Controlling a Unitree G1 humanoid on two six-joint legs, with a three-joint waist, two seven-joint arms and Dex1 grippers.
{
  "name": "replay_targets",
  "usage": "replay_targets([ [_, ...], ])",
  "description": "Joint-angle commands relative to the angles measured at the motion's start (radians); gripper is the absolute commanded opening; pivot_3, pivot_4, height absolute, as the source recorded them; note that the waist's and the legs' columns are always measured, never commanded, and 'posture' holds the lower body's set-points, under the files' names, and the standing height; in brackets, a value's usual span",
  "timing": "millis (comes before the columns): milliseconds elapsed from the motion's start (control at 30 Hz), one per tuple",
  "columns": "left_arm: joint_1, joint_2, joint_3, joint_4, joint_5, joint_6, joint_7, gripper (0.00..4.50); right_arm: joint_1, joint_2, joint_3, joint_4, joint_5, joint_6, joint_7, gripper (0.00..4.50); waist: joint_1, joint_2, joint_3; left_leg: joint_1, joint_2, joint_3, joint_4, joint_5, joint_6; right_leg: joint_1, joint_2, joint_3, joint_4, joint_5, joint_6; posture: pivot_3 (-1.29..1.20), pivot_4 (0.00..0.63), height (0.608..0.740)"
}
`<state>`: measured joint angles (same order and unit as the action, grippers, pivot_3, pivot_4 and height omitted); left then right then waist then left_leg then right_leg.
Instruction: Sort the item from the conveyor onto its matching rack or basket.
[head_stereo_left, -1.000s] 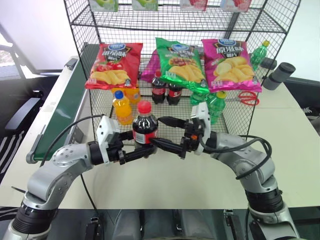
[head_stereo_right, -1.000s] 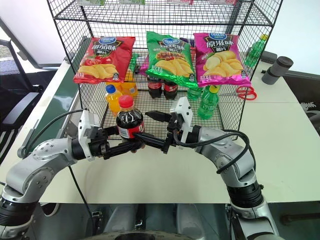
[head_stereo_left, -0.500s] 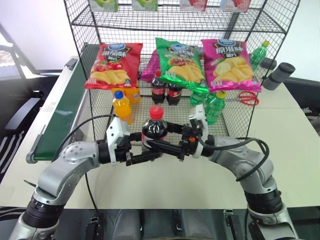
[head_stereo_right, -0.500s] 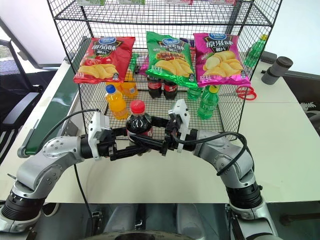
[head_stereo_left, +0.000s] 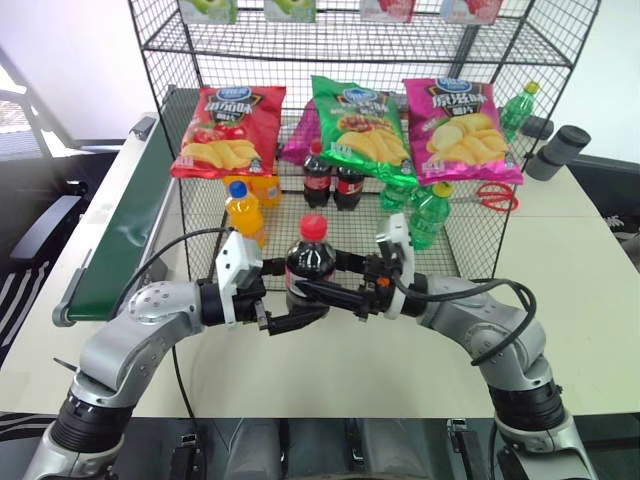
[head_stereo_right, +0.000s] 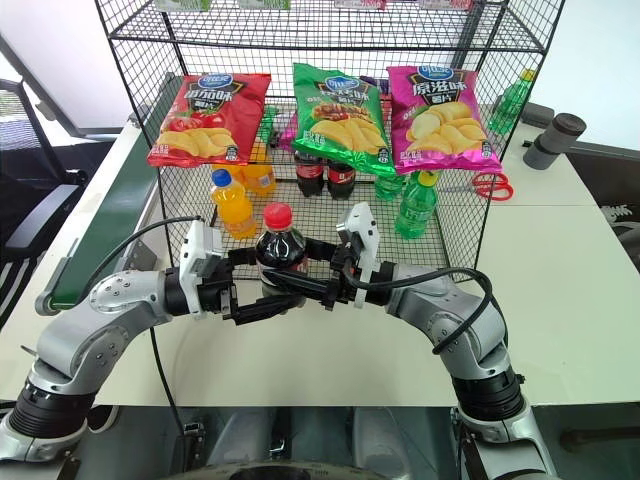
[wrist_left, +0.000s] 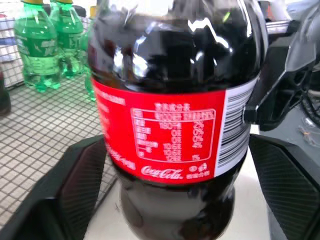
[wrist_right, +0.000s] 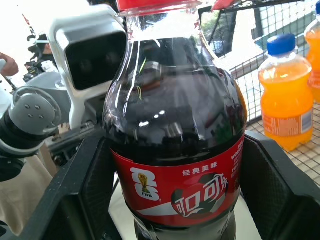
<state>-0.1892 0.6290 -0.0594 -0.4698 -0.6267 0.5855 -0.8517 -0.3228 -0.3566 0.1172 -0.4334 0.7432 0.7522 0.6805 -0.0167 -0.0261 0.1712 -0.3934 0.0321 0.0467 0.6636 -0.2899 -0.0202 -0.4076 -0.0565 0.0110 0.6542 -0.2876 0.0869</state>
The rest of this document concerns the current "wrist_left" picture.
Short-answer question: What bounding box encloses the silver metal rail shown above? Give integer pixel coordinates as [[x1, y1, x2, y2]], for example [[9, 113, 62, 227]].
[[265, 20, 292, 35]]

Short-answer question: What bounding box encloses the green soda bottle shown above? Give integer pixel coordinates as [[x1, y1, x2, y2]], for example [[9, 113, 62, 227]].
[[82, 5, 98, 102], [13, 0, 62, 94], [49, 0, 85, 80]]

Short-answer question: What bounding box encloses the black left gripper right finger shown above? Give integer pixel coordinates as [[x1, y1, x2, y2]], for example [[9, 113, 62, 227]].
[[248, 133, 320, 240]]

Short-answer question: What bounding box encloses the white wire mesh basket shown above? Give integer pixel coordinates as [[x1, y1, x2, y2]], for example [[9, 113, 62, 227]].
[[0, 0, 119, 229]]

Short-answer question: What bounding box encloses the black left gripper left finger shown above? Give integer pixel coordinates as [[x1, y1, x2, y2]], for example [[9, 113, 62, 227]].
[[0, 135, 108, 240]]

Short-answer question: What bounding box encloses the dark cola bottle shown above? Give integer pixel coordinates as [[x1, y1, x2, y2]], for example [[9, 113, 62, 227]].
[[0, 71, 12, 117]]

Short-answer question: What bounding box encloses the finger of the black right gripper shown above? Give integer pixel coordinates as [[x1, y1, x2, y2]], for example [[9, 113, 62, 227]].
[[285, 0, 320, 73], [242, 39, 315, 131]]

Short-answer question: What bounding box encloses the black cable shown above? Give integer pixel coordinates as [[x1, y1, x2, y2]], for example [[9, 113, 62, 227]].
[[298, 74, 320, 127]]

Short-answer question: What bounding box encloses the cola bottle with red label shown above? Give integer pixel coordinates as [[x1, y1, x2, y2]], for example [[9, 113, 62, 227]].
[[86, 0, 270, 240]]

